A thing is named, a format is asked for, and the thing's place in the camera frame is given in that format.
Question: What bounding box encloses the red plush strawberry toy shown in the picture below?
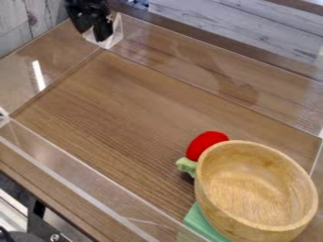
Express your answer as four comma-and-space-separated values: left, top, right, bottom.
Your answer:
174, 130, 229, 178

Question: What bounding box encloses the green foam block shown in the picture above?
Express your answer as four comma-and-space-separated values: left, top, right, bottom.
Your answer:
184, 202, 230, 242

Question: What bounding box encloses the wooden bowl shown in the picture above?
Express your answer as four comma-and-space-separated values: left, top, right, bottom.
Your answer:
194, 140, 317, 242

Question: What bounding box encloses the clear acrylic front wall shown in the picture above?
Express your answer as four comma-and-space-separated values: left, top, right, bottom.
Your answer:
0, 117, 208, 242

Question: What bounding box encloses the clear acrylic corner bracket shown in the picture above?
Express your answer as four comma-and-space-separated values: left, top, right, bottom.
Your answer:
81, 12, 124, 50

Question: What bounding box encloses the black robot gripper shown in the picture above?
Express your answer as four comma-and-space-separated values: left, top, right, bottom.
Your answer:
63, 0, 113, 42

